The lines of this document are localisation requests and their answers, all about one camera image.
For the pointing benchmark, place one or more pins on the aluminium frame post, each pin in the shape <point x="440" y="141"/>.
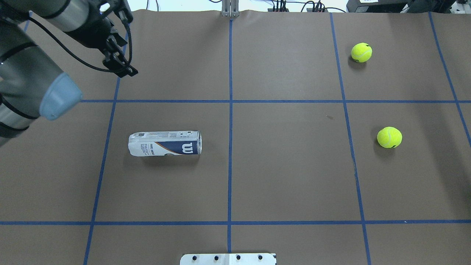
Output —
<point x="230" y="8"/>

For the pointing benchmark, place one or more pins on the yellow tennis ball inner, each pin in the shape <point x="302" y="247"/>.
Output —
<point x="389" y="137"/>

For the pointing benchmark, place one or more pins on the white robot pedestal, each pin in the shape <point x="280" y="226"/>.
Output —
<point x="229" y="259"/>

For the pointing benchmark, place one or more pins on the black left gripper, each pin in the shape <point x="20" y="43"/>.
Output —
<point x="89" y="34"/>

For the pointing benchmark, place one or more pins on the yellow tennis ball near edge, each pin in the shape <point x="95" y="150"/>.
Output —
<point x="361" y="52"/>

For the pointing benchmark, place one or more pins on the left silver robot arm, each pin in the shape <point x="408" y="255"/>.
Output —
<point x="32" y="84"/>

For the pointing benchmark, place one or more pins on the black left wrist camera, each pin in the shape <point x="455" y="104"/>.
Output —
<point x="121" y="9"/>

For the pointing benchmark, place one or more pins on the white tennis ball can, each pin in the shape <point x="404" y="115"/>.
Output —
<point x="165" y="143"/>

